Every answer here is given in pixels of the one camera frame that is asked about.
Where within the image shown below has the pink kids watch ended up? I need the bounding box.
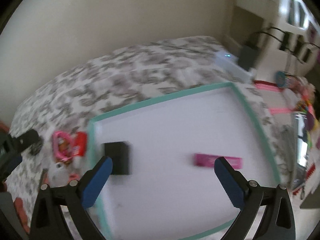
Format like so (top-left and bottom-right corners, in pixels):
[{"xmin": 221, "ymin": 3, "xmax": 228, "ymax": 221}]
[{"xmin": 52, "ymin": 131, "xmax": 73, "ymax": 162}]

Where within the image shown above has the red white glue stick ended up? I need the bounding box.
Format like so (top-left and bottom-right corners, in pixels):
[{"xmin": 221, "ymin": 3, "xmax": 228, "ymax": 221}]
[{"xmin": 73, "ymin": 132, "xmax": 87, "ymax": 169}]

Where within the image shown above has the magenta lip balm tube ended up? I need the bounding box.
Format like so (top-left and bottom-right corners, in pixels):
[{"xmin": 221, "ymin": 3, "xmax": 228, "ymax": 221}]
[{"xmin": 193, "ymin": 153, "xmax": 243, "ymax": 170}]

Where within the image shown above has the black power adapter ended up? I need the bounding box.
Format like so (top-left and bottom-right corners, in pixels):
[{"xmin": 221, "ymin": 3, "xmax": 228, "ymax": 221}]
[{"xmin": 104, "ymin": 141, "xmax": 130, "ymax": 176}]

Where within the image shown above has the colourful toy pile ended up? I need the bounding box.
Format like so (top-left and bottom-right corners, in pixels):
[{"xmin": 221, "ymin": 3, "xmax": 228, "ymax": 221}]
[{"xmin": 275, "ymin": 71, "xmax": 316, "ymax": 194}]

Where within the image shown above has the teal rimmed white tray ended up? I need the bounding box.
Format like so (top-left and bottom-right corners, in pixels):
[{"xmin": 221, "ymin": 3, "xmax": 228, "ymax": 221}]
[{"xmin": 87, "ymin": 82, "xmax": 280, "ymax": 239}]

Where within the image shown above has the grey floral blanket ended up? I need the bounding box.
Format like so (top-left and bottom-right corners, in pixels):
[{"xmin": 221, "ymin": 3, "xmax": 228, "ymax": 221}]
[{"xmin": 4, "ymin": 35, "xmax": 283, "ymax": 233}]

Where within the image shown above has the white router box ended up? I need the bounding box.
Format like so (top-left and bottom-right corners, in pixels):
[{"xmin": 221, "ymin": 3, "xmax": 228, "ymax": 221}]
[{"xmin": 215, "ymin": 49, "xmax": 255, "ymax": 83}]

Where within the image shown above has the black wall adapter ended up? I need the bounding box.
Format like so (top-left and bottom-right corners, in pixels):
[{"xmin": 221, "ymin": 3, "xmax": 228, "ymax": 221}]
[{"xmin": 237, "ymin": 42, "xmax": 259, "ymax": 72}]

